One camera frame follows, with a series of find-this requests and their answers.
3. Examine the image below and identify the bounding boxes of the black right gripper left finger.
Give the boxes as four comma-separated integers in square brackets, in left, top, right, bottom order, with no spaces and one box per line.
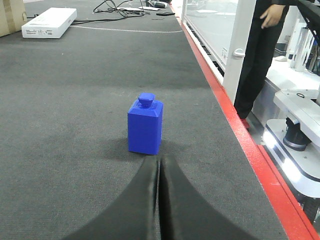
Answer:
[64,156,159,240]

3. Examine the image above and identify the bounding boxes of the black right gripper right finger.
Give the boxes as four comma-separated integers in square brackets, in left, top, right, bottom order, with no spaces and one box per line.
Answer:
[159,156,253,240]

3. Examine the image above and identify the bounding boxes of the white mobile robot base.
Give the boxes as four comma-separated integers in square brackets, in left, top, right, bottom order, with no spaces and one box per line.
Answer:
[263,89,320,199]

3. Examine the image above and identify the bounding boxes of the white long cardboard box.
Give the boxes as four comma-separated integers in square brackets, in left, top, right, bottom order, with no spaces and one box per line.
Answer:
[21,7,78,39]

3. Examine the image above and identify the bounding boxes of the person in black clothes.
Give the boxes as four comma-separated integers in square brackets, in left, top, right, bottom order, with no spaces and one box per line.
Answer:
[233,0,295,129]

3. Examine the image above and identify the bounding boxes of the brown cardboard box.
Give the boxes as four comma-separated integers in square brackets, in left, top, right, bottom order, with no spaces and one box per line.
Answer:
[0,0,27,37]

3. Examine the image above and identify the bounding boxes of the red conveyor edge rail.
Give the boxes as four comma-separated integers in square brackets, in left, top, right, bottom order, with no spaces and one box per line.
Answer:
[171,0,320,240]

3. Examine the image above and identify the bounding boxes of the white glass enclosure frame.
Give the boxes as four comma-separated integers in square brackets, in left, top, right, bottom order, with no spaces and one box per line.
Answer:
[182,0,256,102]

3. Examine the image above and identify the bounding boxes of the black cables on conveyor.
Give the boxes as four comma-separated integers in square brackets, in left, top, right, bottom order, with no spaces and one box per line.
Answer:
[68,0,176,26]

